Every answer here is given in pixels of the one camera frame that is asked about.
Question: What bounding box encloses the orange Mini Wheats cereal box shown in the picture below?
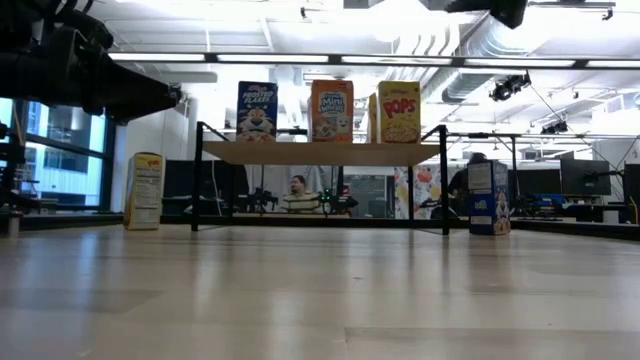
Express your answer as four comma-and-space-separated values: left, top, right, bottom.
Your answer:
309, 79, 355, 144

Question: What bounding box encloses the large glass window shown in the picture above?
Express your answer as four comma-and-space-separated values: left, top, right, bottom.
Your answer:
24, 102, 109, 209

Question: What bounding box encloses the wooden shelf with black legs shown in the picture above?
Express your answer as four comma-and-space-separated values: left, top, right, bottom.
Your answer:
191, 121, 451, 236

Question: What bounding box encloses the floral patterned curtain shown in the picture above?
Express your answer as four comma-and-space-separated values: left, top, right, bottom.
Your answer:
393, 165, 451, 220

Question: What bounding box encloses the person behind robots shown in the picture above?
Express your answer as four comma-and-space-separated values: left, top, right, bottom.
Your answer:
278, 174, 324, 215

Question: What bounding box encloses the dark board panel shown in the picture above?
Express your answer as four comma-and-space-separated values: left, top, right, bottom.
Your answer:
349, 174, 396, 220

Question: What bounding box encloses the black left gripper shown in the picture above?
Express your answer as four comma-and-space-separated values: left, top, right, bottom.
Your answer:
0, 27, 182, 125

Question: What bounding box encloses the black computer monitor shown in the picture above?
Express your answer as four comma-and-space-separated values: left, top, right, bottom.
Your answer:
514, 168, 562, 197
163, 159, 250, 199
623, 163, 640, 206
559, 158, 612, 197

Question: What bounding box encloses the black ceiling stage light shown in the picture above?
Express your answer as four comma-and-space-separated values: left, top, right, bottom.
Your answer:
488, 73, 532, 103
539, 119, 569, 136

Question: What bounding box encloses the overhead LED light bar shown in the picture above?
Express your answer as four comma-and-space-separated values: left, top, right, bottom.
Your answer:
107, 49, 640, 71

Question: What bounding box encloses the blue Frosted Flakes cereal box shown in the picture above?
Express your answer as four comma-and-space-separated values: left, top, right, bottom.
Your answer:
236, 80, 279, 143
466, 159, 512, 237

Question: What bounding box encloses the silver ventilation duct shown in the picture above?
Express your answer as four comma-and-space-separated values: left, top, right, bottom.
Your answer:
440, 68, 496, 105

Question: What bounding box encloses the small grey cylinder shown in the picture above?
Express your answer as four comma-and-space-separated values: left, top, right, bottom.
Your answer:
3, 212, 22, 237

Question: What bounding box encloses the yellow Pops cereal box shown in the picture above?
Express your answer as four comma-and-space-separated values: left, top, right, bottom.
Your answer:
367, 92, 380, 145
376, 80, 423, 145
122, 151, 165, 232

